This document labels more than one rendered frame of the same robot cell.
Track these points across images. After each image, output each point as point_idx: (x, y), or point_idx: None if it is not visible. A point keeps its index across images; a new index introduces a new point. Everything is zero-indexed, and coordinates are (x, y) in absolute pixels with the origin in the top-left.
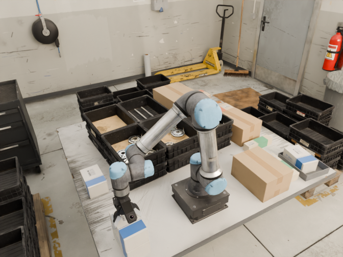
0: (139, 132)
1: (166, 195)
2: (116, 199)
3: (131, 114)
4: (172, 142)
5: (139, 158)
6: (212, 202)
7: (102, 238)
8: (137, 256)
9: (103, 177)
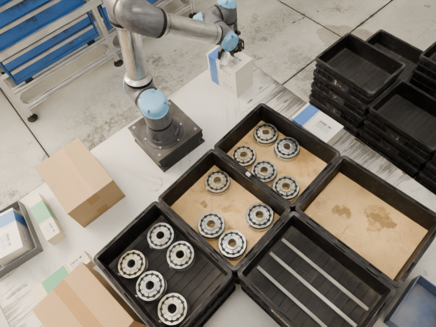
0: None
1: (211, 140)
2: (239, 41)
3: (322, 236)
4: (213, 191)
5: (210, 17)
6: None
7: (262, 78)
8: None
9: (299, 122)
